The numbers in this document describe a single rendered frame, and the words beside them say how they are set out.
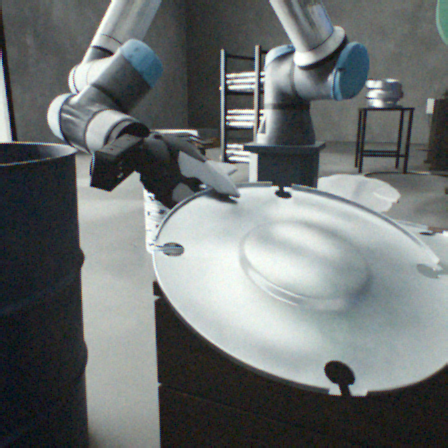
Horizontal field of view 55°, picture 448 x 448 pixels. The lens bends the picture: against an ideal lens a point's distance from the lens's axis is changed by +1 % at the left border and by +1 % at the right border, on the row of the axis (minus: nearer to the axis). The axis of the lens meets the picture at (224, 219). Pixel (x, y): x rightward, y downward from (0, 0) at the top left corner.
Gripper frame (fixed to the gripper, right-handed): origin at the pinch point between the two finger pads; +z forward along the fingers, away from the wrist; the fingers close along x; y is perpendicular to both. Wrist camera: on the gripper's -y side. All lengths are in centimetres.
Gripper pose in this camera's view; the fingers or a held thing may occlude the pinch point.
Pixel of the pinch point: (225, 197)
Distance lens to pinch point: 48.7
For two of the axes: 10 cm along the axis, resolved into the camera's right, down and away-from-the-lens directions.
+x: -2.0, 9.0, 3.9
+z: 7.6, 3.9, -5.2
